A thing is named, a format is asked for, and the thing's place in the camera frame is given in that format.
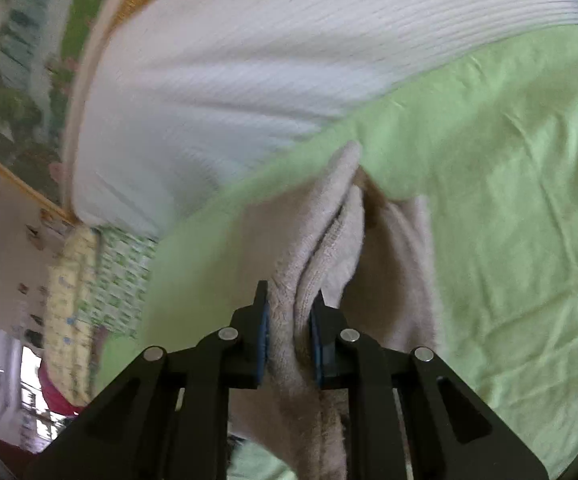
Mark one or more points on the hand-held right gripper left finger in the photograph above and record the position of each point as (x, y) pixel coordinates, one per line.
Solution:
(263, 341)

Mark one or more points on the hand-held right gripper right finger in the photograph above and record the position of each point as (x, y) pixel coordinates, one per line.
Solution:
(316, 346)

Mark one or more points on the beige knit sweater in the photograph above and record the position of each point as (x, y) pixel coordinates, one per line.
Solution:
(394, 285)

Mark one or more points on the green patterned pillow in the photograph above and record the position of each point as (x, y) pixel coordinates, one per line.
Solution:
(124, 280)

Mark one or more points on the yellow patterned cloth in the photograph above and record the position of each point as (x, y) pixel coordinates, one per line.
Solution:
(69, 320)

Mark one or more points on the magenta cloth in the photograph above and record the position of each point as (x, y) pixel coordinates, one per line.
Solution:
(54, 395)

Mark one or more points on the window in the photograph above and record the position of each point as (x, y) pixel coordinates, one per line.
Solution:
(31, 390)

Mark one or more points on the green bed sheet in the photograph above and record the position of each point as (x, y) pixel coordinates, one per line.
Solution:
(509, 200)

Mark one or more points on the white striped pillow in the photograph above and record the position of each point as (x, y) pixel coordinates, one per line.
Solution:
(269, 70)

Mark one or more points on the framed floral wall picture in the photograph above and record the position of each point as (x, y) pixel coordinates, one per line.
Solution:
(24, 85)

